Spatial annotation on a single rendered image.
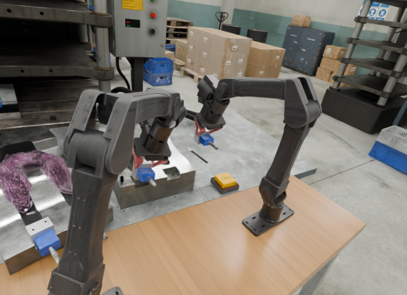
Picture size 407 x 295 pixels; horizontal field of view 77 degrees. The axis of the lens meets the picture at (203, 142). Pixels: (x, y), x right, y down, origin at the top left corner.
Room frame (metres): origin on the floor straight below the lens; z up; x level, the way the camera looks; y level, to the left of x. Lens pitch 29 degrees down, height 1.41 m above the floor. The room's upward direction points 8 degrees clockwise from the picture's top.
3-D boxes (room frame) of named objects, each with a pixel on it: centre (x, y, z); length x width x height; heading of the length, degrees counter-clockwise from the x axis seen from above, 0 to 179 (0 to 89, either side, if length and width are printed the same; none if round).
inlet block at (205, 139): (0.87, -0.02, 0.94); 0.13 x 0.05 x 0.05; 34
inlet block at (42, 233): (0.38, 0.33, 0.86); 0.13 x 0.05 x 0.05; 51
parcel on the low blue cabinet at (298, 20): (7.83, -2.15, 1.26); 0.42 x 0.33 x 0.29; 35
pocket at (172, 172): (0.70, 0.09, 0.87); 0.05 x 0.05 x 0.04; 34
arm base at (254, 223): (0.64, -0.26, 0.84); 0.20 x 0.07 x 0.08; 131
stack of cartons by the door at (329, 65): (6.74, -3.05, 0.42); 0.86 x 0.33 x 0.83; 35
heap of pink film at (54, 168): (0.59, 0.50, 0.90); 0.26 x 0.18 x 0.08; 51
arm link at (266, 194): (0.65, -0.25, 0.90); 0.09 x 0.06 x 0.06; 139
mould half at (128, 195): (0.86, 0.26, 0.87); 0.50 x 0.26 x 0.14; 34
